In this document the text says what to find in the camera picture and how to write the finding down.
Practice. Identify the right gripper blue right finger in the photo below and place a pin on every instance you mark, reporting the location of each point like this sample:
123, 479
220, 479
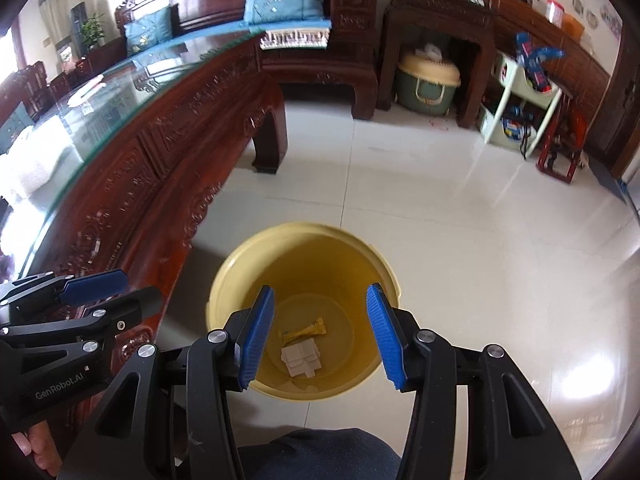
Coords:
388, 335

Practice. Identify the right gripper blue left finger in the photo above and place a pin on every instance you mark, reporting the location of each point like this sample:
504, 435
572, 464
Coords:
253, 336

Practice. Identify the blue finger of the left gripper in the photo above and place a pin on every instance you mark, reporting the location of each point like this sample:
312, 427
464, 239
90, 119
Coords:
91, 288

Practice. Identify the white paper scraps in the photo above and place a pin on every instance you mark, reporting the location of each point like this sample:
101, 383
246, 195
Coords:
302, 358

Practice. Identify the yellow snack wrapper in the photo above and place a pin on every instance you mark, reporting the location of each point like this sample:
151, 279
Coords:
314, 329

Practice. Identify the yellow plastic trash bucket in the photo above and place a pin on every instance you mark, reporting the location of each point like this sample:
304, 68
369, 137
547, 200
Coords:
316, 272

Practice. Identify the person's left hand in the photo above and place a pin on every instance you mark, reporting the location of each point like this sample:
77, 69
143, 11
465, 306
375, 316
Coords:
38, 443

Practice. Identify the person's dark trouser leg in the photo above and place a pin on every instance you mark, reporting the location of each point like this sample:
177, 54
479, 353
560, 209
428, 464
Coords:
350, 453

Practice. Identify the dark wooden armchair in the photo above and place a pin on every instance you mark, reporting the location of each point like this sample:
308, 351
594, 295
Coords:
30, 93

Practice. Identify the white toy storage shelf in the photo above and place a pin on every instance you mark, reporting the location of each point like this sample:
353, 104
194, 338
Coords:
513, 114

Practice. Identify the potted plant far corner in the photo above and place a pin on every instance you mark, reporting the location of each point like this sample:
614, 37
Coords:
92, 32

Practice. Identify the red small stool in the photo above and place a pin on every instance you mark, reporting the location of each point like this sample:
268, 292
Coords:
565, 136

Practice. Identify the blue embroidered cushion left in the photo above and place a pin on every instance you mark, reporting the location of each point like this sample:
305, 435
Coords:
149, 31

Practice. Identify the blue embroidered cushion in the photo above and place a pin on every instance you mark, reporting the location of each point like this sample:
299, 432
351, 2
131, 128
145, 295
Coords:
275, 11
149, 31

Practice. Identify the black tower speaker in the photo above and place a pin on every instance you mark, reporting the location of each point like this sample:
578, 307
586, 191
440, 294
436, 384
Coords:
78, 17

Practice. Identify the dark wooden carved sofa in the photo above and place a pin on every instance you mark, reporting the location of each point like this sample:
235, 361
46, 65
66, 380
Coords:
304, 41

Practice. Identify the dark wooden side cabinet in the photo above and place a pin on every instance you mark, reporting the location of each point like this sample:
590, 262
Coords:
484, 31

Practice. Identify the blue embroidered cushion right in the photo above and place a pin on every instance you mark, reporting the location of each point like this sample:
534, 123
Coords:
275, 11

